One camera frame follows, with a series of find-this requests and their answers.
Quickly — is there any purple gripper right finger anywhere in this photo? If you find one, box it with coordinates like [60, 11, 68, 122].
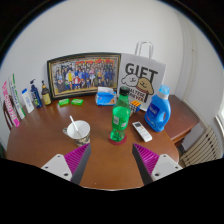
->
[132, 144, 182, 185]

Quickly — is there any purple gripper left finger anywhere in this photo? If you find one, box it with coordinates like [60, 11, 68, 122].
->
[42, 143, 91, 185]

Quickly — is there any green plastic bottle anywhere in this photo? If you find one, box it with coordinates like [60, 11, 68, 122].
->
[110, 86, 131, 141]

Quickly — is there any white remote control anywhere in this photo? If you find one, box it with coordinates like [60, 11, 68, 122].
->
[132, 122, 152, 142]

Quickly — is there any red round coaster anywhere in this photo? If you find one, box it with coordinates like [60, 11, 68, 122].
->
[108, 134, 127, 146]

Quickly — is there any white paper cup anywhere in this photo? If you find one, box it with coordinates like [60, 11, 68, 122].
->
[63, 120, 90, 147]

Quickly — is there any white spoon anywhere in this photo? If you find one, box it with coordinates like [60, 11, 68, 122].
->
[69, 115, 81, 138]

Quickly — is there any blue detergent bottle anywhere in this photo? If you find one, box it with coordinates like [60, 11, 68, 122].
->
[144, 85, 171, 132]

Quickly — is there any white radiator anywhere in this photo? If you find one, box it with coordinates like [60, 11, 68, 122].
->
[180, 126, 222, 167]

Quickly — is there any rubik's cube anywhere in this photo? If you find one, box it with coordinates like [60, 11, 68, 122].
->
[129, 100, 141, 113]

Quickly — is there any white lotion bottle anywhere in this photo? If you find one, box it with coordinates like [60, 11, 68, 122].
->
[22, 88, 34, 113]

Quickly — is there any dark brown glass bottle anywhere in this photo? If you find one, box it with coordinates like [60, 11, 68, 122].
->
[41, 83, 52, 105]

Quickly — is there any dark blue pump bottle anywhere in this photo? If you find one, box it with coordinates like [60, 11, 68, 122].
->
[30, 79, 42, 108]

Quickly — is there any pink white tall box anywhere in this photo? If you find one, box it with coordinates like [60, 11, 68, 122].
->
[2, 81, 20, 127]

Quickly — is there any blue tissue pack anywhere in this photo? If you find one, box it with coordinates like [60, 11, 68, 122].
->
[95, 87, 116, 106]

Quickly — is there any brown wooden chair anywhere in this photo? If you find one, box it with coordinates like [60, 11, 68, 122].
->
[3, 95, 15, 131]

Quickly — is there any framed group photo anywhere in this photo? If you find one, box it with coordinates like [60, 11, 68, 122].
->
[47, 52, 121, 100]

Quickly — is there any white gift paper bag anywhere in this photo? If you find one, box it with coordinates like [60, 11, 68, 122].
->
[117, 41, 166, 111]

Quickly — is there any blue white tall box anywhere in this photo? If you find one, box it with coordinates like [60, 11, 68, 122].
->
[9, 74, 25, 120]

